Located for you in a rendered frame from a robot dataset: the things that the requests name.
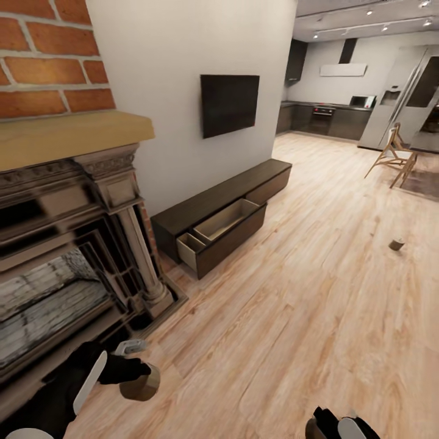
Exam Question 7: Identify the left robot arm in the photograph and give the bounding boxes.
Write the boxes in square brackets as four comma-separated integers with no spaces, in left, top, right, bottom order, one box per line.
[5,338,151,439]

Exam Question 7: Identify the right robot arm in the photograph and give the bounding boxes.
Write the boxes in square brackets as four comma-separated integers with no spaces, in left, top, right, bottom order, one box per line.
[314,407,380,439]

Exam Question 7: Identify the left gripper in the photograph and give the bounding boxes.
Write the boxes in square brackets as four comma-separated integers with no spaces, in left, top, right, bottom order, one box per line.
[100,355,151,385]

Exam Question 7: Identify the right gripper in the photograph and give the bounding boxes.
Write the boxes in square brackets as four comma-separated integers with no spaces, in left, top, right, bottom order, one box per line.
[314,407,339,439]

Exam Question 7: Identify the pillar candle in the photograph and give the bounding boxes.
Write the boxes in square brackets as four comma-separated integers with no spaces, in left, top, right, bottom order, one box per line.
[305,416,327,439]
[388,238,404,251]
[120,362,161,402]

